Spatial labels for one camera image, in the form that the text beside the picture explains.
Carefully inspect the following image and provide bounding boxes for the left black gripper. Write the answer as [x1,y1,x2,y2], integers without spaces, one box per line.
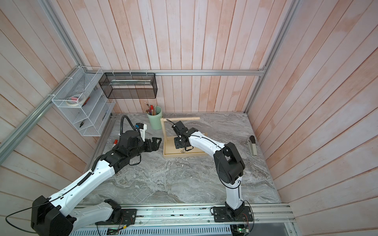
[128,137,162,159]

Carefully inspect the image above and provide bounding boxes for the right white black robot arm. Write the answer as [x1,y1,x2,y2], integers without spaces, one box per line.
[172,121,247,221]

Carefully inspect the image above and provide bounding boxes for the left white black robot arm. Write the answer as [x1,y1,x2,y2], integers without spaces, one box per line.
[31,123,162,236]

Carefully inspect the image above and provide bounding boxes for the wooden jewelry display stand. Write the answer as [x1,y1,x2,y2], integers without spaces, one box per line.
[161,117,207,159]

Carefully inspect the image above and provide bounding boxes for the green pencil cup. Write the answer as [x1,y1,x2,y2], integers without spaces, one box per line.
[147,106,162,130]

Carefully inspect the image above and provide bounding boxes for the pencils in cup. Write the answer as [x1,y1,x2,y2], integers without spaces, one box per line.
[145,102,157,116]

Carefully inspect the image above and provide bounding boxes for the red marker pen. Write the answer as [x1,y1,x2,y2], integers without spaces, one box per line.
[112,139,118,147]

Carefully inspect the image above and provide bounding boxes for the tape roll on shelf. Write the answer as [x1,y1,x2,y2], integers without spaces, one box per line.
[66,94,87,107]

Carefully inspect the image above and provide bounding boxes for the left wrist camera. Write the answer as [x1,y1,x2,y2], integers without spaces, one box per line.
[135,123,147,142]

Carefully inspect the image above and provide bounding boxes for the black mesh wall basket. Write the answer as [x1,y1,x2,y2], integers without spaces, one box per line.
[99,72,158,99]

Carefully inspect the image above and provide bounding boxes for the white wire wall shelf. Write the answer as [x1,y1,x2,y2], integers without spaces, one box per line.
[52,66,115,137]

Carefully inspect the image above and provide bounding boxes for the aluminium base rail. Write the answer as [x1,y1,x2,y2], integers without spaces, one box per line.
[71,202,302,236]

